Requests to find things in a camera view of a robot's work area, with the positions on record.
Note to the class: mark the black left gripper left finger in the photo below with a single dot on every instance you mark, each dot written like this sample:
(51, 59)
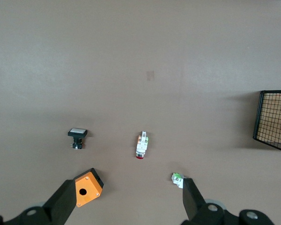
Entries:
(58, 206)

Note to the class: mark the orange push button box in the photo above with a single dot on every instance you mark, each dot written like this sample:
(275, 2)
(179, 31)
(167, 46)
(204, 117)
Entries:
(90, 184)

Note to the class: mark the green push button white body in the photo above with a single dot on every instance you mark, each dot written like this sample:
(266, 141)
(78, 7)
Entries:
(176, 178)

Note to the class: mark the black square white-top button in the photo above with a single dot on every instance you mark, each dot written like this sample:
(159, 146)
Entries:
(77, 132)

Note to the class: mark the red push button white body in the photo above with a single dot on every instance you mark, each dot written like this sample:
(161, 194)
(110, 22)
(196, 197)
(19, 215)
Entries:
(142, 145)

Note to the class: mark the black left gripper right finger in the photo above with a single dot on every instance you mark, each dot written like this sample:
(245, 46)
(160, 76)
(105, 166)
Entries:
(192, 201)

